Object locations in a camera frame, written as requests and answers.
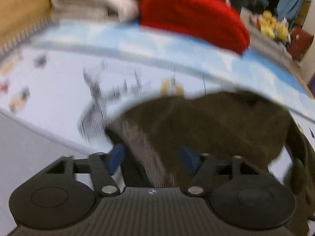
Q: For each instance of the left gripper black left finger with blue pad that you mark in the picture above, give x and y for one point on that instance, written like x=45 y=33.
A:
x=100 y=166

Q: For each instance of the yellow plush toys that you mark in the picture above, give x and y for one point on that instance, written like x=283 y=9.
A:
x=269 y=26

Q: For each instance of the dark red bag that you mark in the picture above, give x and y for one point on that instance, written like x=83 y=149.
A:
x=300 y=43

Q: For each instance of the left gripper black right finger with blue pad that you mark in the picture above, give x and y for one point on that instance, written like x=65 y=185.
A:
x=205 y=167

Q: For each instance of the red folded garment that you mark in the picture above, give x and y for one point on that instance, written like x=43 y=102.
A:
x=210 y=20

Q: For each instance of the blue white patterned bedding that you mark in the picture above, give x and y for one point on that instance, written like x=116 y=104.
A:
x=172 y=46

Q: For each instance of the brown corduroy pants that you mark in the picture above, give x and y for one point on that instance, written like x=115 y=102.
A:
x=222 y=124

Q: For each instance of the wooden bed frame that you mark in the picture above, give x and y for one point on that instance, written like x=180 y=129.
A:
x=16 y=15

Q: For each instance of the white patterned bed sheet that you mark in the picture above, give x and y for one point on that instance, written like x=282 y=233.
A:
x=69 y=93

